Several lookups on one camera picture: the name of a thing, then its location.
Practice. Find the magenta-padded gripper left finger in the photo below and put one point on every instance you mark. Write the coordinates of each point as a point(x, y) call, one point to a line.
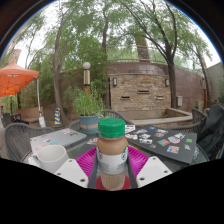
point(71, 172)

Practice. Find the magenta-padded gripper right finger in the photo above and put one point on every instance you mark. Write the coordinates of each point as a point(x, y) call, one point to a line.
point(153, 170)

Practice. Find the green-capped brown drink bottle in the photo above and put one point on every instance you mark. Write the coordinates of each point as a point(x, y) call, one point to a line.
point(112, 156)

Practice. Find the white mug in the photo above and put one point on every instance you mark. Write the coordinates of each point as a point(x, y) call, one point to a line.
point(50, 158)

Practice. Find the black laptop with stickers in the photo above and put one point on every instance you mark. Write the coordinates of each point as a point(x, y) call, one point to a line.
point(163, 143)

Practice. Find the grey laptop with stickers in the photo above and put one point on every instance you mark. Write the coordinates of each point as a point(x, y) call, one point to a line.
point(60, 138)

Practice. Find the colourful sticker sheet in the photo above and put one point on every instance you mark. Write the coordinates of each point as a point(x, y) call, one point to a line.
point(92, 141)

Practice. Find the white printed booklet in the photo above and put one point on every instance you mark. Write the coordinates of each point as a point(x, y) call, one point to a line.
point(130, 128)

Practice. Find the grey mesh metal chair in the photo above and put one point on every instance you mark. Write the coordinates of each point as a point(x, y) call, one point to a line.
point(20, 136)
point(199, 116)
point(111, 115)
point(185, 127)

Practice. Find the green plant in blue pot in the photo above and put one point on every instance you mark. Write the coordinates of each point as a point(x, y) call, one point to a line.
point(88, 121)

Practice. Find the blue yellow striped cone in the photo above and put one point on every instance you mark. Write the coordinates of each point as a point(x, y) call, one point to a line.
point(58, 116)

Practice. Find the wooden bench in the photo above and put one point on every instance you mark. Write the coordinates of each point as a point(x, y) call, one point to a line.
point(30, 115)

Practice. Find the black jacket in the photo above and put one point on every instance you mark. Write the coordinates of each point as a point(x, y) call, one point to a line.
point(213, 130)

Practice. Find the grey utility box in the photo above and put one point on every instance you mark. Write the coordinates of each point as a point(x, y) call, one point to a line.
point(179, 101)

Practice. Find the dark metal chair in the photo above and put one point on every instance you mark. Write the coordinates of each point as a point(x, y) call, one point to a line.
point(9, 118)

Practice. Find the tall leaning grey-trunk tree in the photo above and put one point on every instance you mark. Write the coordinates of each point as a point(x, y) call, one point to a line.
point(58, 83)

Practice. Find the tall dark-trunk tree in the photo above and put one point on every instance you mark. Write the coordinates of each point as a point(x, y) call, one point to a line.
point(172, 80)

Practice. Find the orange canopy tent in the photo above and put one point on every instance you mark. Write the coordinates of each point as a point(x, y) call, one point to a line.
point(16, 78)

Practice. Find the stone wall fountain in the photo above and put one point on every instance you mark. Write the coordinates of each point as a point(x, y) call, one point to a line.
point(143, 96)

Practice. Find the wall lamp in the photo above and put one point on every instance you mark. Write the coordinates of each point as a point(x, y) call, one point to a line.
point(115, 82)
point(167, 82)

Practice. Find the wooden globe lamp post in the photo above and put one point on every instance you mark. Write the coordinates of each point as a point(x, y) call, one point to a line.
point(86, 78)

